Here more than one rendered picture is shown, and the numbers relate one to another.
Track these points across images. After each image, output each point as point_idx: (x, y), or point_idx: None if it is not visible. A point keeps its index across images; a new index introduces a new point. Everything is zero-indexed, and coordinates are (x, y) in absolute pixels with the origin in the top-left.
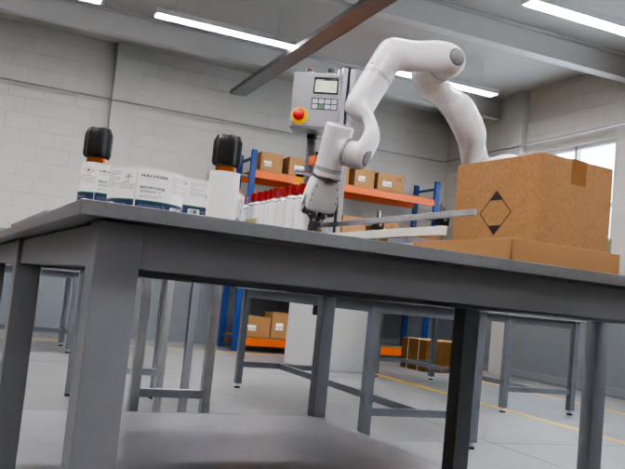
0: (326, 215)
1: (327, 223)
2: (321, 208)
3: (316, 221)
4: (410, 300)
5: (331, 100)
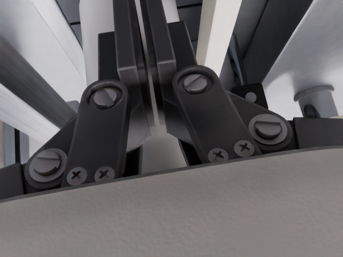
0: (36, 178)
1: (9, 73)
2: (174, 218)
3: (142, 99)
4: None
5: None
